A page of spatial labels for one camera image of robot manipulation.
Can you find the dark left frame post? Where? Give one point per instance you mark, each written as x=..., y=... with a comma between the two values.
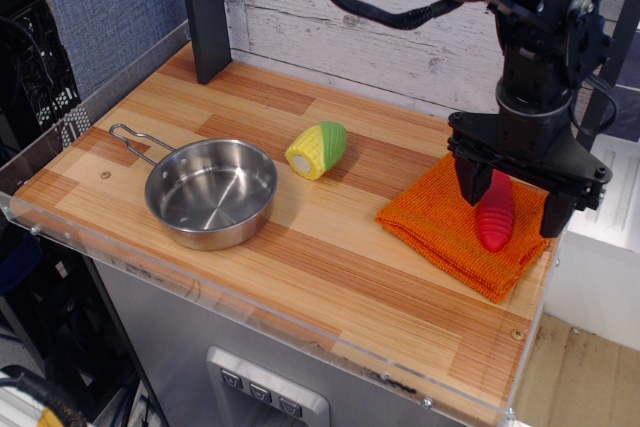
x=209, y=37

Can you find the black equipment rack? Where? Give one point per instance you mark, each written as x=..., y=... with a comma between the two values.
x=37, y=84

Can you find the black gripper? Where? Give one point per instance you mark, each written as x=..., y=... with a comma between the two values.
x=538, y=148

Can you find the dark right frame post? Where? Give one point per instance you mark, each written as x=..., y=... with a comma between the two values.
x=622, y=70

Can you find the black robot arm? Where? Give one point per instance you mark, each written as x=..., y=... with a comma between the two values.
x=551, y=48

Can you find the yellow green toy corn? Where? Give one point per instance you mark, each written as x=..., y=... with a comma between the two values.
x=318, y=149

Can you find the white side counter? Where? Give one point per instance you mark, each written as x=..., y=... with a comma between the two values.
x=595, y=287

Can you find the orange knitted cloth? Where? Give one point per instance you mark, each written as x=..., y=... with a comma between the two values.
x=432, y=217

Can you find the steel pot with handle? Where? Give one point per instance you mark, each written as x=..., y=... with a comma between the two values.
x=208, y=195

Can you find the dark frame post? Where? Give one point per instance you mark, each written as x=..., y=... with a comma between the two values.
x=622, y=70
x=209, y=37

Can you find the silver toy cabinet front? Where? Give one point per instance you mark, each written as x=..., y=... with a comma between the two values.
x=172, y=337

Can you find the red handled grey fork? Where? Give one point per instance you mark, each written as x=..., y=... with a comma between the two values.
x=494, y=213

